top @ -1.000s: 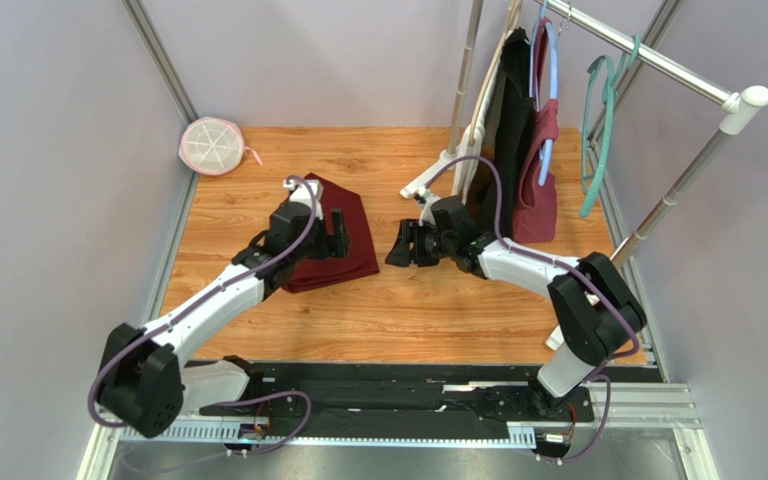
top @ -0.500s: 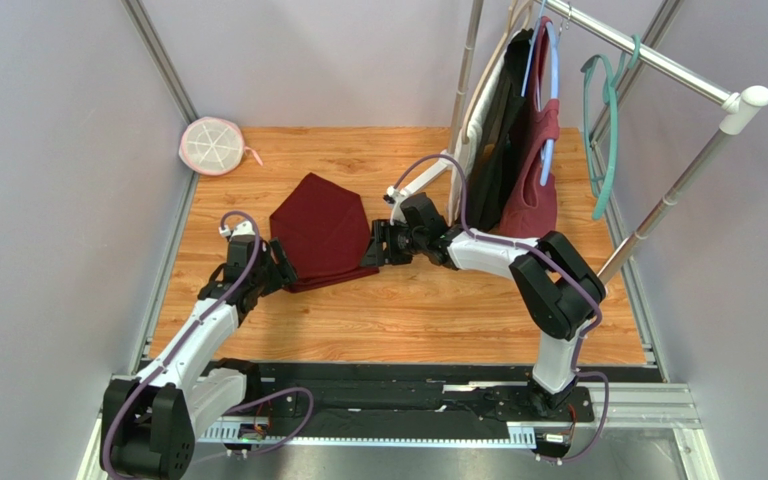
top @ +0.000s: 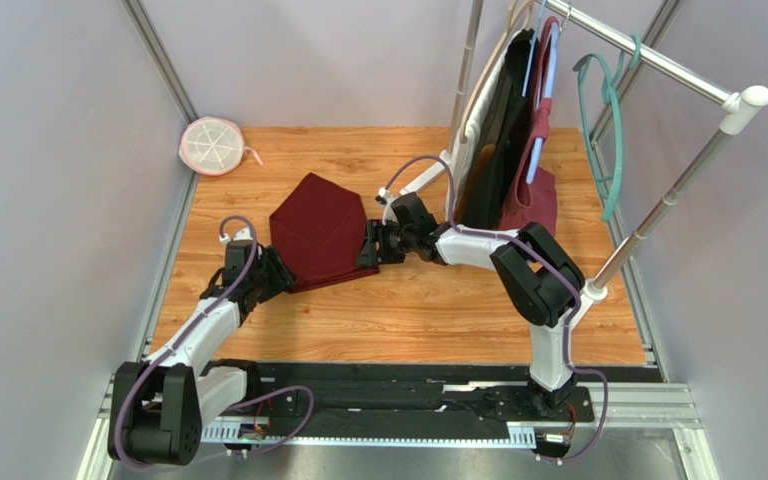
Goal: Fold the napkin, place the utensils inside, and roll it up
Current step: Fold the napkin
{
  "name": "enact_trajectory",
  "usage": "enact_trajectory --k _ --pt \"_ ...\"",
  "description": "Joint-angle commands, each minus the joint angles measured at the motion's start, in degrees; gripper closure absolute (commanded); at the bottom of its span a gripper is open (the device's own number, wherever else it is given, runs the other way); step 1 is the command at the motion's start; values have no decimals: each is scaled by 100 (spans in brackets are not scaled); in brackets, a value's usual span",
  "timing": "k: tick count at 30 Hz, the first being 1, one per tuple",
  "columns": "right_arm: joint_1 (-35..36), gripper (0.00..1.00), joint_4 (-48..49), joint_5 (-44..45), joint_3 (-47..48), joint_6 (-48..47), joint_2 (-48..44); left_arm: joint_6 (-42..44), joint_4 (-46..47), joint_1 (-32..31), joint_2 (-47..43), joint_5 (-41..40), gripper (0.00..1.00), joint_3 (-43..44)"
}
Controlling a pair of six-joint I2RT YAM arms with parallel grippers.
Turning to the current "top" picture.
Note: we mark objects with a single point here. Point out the blue plastic hanger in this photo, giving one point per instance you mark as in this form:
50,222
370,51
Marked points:
544,93

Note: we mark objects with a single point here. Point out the wooden hanger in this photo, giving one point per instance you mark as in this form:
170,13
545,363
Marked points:
519,14

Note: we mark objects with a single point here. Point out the black hanging garment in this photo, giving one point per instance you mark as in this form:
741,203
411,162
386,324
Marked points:
493,164

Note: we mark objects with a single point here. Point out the dark red cloth napkin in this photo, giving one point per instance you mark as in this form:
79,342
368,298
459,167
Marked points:
318,231

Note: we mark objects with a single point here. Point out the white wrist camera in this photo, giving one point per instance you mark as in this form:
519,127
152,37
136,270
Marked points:
385,199
246,235

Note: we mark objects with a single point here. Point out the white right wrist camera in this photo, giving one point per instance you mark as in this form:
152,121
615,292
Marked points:
385,199

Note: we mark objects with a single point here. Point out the white hanging towel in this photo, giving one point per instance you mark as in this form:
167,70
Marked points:
470,133

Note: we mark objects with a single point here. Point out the aluminium frame rail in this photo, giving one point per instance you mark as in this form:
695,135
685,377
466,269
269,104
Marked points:
648,428

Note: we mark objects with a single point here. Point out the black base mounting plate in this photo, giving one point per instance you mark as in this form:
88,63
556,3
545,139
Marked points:
408,401

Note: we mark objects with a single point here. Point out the round pink mesh laundry bag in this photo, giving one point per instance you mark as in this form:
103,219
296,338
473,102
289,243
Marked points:
214,147

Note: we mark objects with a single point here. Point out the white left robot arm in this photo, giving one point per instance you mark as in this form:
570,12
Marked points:
160,405

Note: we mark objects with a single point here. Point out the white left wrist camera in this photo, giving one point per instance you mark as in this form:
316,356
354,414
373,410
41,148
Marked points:
246,235

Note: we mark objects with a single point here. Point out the dark red hanging garment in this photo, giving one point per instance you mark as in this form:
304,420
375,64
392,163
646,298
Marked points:
528,190

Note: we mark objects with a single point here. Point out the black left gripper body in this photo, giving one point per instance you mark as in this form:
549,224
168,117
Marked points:
271,277

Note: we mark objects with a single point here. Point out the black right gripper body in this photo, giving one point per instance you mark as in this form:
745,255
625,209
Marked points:
371,242

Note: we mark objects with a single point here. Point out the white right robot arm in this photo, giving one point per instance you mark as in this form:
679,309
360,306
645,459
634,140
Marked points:
539,277

